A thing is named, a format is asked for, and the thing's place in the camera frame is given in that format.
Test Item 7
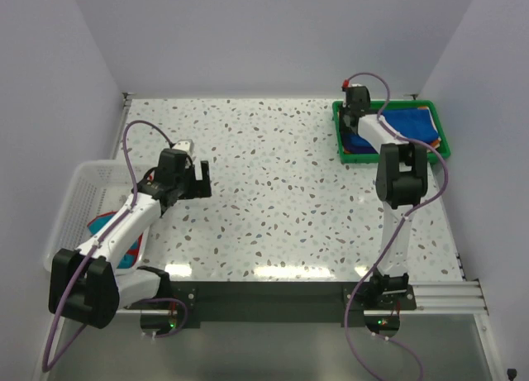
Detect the orange Doraemon towel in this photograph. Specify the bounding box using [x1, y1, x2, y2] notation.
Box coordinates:
[341, 105, 441, 155]

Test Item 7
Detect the blue towel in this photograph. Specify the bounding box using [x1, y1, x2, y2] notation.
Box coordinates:
[342, 107, 439, 155]

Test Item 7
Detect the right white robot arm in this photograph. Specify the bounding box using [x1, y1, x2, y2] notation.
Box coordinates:
[338, 80, 428, 309]

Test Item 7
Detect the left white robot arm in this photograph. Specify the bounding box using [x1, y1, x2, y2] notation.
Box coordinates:
[48, 140, 212, 329]

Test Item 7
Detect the green plastic tray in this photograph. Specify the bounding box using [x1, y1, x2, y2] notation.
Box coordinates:
[332, 100, 450, 164]

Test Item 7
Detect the white plastic basket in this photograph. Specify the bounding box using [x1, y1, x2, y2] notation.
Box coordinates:
[43, 160, 132, 272]

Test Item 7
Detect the teal and red towel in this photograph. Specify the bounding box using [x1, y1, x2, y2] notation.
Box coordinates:
[87, 211, 145, 269]

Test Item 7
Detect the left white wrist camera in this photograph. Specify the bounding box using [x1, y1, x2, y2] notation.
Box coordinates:
[173, 139, 194, 159]

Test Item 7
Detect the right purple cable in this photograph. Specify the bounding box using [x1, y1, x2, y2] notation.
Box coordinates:
[341, 72, 450, 381]

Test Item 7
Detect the purple cable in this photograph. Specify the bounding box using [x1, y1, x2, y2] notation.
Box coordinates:
[41, 120, 189, 373]
[341, 72, 450, 381]

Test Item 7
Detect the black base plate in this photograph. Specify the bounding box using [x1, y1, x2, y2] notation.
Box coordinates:
[123, 279, 417, 331]

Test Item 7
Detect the aluminium rail frame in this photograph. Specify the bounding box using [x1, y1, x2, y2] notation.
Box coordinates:
[52, 275, 488, 316]

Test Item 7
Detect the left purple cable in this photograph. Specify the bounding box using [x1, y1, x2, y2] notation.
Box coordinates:
[41, 120, 189, 373]

